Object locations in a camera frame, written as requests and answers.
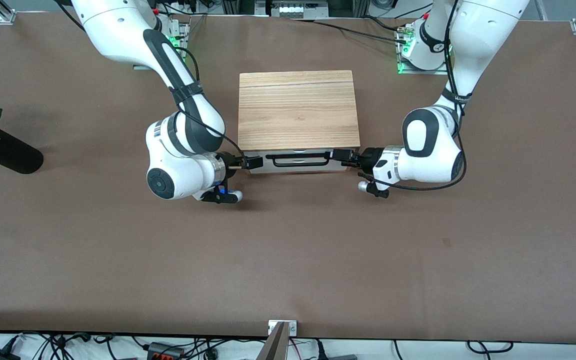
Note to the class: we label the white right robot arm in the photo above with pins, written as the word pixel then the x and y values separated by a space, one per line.
pixel 118 30

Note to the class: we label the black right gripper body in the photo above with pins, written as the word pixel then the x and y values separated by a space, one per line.
pixel 230 162

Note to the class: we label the black power strip red switches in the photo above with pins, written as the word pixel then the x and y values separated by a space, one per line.
pixel 165 351

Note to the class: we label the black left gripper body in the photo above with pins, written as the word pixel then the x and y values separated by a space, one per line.
pixel 366 158

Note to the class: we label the white terminal block device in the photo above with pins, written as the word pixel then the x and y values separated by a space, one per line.
pixel 298 9

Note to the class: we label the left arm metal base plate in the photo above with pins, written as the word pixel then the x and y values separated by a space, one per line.
pixel 438 71

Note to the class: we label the light wooden drawer cabinet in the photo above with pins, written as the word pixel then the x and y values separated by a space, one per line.
pixel 298 110

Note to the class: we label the black power adapter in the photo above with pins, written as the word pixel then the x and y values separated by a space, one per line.
pixel 0 355

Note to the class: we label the silver metal edge bracket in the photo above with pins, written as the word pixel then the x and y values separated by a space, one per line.
pixel 293 327

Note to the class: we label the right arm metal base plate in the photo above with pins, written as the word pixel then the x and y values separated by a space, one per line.
pixel 183 27

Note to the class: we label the aluminium beam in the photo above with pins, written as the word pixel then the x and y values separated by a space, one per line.
pixel 274 345

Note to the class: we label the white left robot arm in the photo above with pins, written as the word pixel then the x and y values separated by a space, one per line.
pixel 428 155

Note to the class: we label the black vase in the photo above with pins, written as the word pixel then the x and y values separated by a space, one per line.
pixel 13 155

